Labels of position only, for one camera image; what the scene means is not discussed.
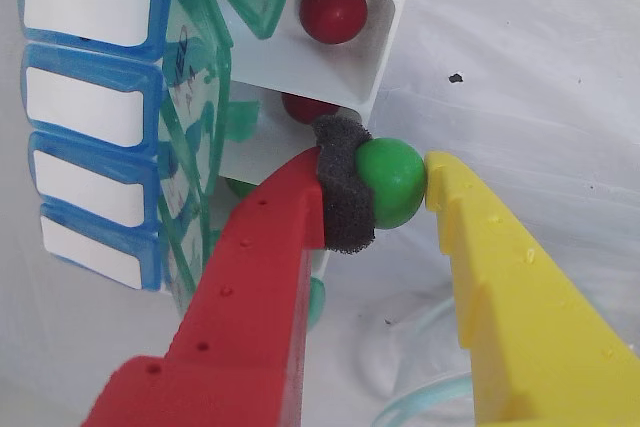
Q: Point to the white tablecloth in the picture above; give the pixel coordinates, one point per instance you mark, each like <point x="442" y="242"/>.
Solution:
<point x="500" y="72"/>

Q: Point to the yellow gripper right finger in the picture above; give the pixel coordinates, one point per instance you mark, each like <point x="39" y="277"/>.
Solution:
<point x="525" y="322"/>

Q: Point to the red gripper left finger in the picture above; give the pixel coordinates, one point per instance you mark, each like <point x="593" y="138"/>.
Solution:
<point x="250" y="307"/>

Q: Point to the green blue weekly pill organizer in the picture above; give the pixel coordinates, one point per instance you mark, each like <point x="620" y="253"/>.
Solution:
<point x="90" y="12"/>

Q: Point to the clear glass dish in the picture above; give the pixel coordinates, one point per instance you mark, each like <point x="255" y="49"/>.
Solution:
<point x="415" y="399"/>

